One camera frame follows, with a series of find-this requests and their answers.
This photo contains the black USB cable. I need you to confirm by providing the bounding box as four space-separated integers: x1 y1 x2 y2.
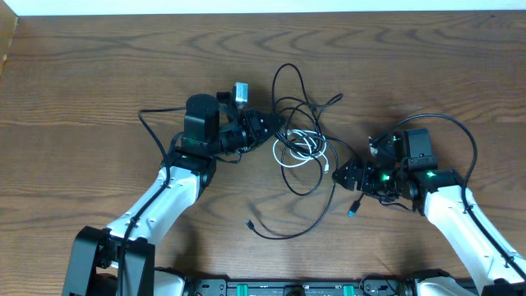
244 62 367 240

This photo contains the white USB cable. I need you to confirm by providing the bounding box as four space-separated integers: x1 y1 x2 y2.
271 128 330 174

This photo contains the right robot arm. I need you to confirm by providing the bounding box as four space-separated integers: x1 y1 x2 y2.
332 128 525 295

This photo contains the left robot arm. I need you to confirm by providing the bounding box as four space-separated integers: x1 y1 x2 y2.
62 92 285 295

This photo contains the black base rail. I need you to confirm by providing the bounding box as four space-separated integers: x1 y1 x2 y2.
151 268 482 296

